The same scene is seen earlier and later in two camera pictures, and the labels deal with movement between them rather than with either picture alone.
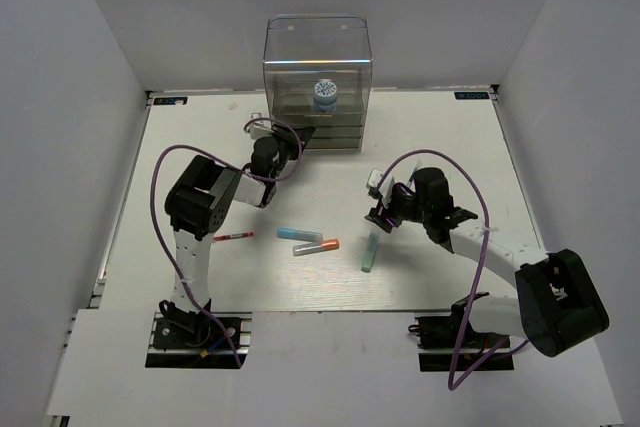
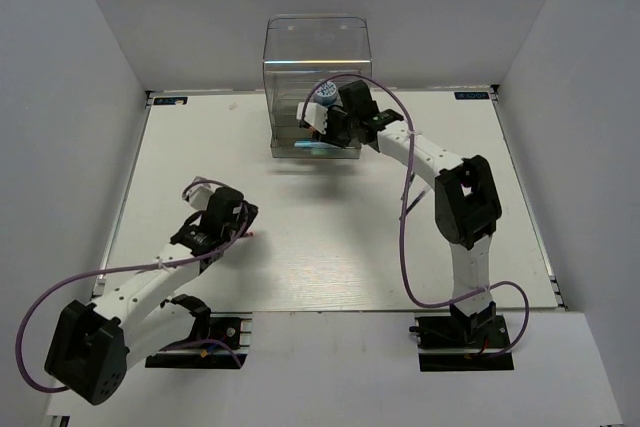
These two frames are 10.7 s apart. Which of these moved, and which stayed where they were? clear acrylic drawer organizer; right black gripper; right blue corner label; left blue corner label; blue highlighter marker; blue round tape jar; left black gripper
Moved: blue highlighter marker; right black gripper; left black gripper
Stayed: blue round tape jar; clear acrylic drawer organizer; left blue corner label; right blue corner label
